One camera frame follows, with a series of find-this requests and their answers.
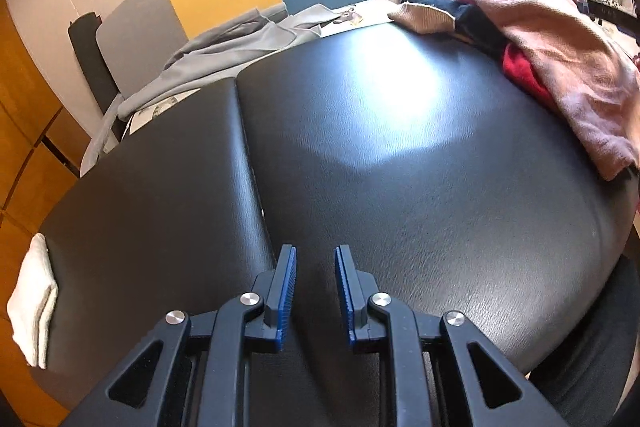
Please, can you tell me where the beige knit garment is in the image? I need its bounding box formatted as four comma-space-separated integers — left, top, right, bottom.
387, 1, 458, 34

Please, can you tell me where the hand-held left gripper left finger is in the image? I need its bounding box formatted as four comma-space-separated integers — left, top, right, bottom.
65, 244, 298, 427

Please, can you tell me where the black padded bed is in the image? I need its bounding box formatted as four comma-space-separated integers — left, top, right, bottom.
30, 19, 640, 427

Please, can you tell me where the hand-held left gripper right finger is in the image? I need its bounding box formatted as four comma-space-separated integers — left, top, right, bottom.
334, 245, 571, 427

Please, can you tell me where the pink knit sweater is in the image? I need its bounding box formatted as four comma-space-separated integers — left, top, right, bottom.
440, 0, 640, 180

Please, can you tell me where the black rolled mat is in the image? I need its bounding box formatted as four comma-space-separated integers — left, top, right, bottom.
67, 11, 121, 118

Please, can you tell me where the wooden cabinet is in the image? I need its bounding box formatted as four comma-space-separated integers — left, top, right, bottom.
0, 0, 93, 408

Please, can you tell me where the navy garment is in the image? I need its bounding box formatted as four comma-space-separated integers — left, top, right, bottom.
440, 0, 511, 58

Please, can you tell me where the white printed cushion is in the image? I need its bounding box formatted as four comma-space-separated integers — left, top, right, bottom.
122, 1, 401, 135

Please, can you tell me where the white folded cloth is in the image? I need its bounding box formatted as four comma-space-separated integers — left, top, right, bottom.
6, 233, 60, 369

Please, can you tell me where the grey garment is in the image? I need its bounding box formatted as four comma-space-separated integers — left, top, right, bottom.
117, 4, 351, 118

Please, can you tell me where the red garment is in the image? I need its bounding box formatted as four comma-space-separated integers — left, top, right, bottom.
502, 44, 558, 108

